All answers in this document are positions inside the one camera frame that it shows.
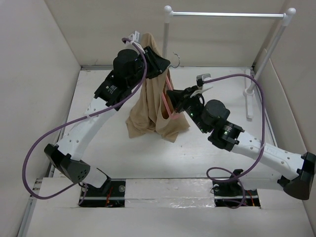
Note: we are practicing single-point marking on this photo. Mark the beige t shirt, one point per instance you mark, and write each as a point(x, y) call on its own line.
point(149, 115)

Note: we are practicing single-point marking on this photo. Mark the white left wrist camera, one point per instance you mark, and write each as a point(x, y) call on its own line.
point(135, 37)

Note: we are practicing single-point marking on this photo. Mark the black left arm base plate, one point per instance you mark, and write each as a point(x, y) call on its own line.
point(110, 195)

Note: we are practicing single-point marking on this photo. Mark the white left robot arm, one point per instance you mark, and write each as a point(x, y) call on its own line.
point(129, 68)

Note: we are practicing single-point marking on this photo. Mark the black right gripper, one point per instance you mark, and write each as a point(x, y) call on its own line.
point(182, 97)

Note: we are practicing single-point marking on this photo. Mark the white metal clothes rack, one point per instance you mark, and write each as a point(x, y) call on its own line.
point(285, 19)

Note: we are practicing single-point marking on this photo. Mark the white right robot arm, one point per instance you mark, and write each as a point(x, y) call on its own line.
point(292, 173)

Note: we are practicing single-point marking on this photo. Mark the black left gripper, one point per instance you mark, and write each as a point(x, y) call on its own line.
point(158, 64)

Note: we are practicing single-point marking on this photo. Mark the pink clothes hanger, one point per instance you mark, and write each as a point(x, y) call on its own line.
point(167, 101)

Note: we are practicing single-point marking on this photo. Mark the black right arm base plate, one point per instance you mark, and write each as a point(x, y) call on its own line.
point(231, 195)

